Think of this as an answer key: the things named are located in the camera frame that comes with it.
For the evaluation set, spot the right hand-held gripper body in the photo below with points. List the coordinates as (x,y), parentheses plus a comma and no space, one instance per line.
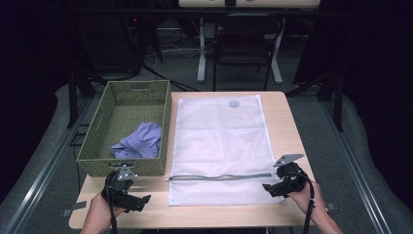
(290,177)

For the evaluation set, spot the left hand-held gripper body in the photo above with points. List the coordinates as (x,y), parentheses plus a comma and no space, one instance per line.
(118,190)

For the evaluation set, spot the purple shirt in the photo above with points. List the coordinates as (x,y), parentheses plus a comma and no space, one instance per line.
(142,143)

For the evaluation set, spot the white mesh laundry bag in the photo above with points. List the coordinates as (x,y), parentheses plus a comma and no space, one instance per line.
(220,139)

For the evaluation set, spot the green woven basket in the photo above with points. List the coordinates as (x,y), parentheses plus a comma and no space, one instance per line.
(130,118)

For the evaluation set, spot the person's right hand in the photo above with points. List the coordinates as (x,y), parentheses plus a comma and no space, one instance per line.
(303,198)

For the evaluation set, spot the person's left hand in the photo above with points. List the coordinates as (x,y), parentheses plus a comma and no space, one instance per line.
(100,213)

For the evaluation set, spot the black metal stand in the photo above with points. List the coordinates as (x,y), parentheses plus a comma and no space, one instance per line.
(72,97)

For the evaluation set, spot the white desk leg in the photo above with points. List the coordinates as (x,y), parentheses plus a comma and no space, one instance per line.
(202,52)
(276,61)

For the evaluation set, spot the black chair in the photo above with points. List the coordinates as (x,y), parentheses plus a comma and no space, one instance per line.
(243,42)

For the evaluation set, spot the grey table bracket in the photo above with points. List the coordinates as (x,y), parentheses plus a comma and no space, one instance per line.
(74,208)
(331,206)

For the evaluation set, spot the metal floor rail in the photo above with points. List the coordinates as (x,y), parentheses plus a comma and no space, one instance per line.
(45,169)
(354,165)

